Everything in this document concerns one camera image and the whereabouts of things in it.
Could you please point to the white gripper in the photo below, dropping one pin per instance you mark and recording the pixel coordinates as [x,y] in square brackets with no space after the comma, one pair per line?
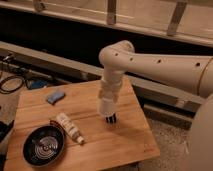
[107,108]

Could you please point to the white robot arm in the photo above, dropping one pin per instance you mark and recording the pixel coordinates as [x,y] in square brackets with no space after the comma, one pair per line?
[187,72]

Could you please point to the white tube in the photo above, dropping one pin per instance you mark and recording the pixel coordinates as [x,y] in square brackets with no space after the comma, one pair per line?
[70,128]

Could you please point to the wooden board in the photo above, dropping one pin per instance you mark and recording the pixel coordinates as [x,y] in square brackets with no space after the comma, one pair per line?
[107,145]

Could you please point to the black ceramic cup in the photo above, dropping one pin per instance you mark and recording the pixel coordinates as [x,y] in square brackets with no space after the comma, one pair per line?
[43,146]

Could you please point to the blue box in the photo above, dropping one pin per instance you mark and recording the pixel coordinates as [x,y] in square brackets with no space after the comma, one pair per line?
[37,84]

